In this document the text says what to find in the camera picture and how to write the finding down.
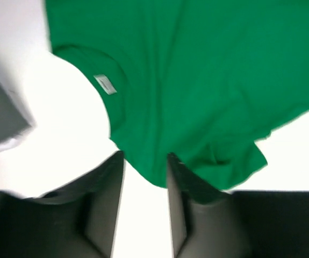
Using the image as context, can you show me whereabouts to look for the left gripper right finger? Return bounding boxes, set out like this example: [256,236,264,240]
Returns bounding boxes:
[167,153,309,257]

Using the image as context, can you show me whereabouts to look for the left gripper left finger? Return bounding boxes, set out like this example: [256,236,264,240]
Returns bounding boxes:
[0,151,124,257]

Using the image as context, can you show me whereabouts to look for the green t shirt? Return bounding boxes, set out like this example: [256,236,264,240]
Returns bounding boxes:
[45,1,309,190]

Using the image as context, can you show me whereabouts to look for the white t shirt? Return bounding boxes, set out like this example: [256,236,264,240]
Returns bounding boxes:
[0,16,37,162]

